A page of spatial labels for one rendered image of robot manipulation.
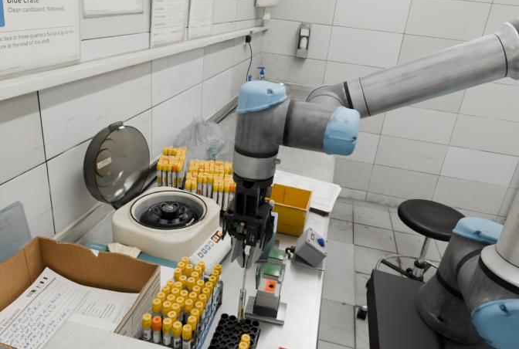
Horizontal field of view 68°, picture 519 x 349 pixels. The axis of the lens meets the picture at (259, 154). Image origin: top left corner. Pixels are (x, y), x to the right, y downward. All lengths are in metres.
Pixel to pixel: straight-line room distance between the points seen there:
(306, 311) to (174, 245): 0.34
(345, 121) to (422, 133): 2.70
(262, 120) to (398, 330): 0.52
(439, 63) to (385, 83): 0.09
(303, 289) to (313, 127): 0.54
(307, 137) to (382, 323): 0.45
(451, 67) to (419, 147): 2.62
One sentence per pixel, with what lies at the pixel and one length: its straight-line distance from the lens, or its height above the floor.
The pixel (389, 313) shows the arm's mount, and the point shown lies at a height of 0.95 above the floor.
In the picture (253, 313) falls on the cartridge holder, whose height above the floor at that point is 0.89.
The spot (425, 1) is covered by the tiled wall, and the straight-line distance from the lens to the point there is 3.12.
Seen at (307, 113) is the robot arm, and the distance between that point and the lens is 0.58.
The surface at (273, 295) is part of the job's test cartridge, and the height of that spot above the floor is 0.95.
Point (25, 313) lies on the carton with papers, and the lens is 0.90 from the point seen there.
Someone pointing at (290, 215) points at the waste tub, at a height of 0.94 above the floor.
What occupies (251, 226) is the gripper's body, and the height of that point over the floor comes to 1.18.
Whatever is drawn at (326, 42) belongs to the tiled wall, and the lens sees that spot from 3.09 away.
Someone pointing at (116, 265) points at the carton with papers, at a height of 1.00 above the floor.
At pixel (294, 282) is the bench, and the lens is 1.03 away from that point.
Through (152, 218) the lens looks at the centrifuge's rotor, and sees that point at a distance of 1.04.
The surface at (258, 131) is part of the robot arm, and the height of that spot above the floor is 1.34.
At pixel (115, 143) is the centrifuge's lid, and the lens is 1.14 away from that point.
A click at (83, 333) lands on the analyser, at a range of 0.50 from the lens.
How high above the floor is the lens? 1.53
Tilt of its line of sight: 22 degrees down
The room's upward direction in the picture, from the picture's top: 6 degrees clockwise
